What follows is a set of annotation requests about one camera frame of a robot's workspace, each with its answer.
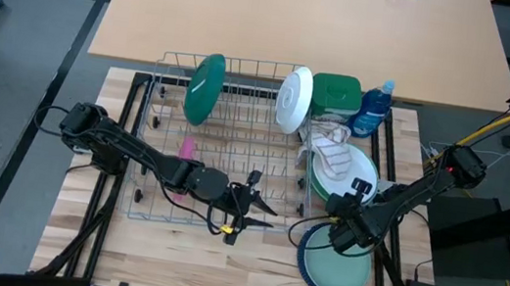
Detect grey wire dish rack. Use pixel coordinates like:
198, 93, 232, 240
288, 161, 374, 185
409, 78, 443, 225
118, 43, 330, 244

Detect blue patterned plate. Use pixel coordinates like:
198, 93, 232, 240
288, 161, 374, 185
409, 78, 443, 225
292, 217, 376, 286

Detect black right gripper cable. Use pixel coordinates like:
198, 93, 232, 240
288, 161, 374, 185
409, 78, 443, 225
285, 209, 379, 262

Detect blue dish soap bottle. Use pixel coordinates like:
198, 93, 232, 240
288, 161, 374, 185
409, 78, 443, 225
345, 74, 396, 143

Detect white plate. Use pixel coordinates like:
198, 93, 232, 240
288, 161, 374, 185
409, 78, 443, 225
307, 138, 384, 208
271, 63, 318, 139

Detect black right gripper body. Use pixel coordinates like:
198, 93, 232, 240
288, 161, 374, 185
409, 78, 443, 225
317, 172, 383, 260

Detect green wipes container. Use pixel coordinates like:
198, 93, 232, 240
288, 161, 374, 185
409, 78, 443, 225
306, 70, 366, 127

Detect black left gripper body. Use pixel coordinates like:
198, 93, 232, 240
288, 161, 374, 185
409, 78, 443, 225
215, 165, 265, 251

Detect pink plate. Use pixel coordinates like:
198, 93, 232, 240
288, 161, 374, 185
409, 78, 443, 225
171, 135, 200, 205

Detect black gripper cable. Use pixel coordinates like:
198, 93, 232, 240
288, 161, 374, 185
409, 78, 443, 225
285, 209, 379, 262
202, 175, 252, 240

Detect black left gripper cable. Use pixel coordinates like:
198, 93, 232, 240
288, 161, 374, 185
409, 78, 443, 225
202, 175, 252, 240

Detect white striped dish towel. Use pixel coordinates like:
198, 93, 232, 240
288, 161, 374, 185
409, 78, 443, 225
293, 118, 360, 184

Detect light green plate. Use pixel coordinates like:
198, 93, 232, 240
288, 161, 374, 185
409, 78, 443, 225
305, 155, 382, 211

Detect dark green plate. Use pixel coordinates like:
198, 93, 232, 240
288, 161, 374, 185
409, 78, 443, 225
180, 49, 229, 130

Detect pale mint plate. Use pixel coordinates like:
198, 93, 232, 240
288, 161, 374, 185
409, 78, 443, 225
299, 221, 378, 286

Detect light wooden desk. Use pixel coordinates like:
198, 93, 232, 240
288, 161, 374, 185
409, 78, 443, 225
86, 0, 510, 115

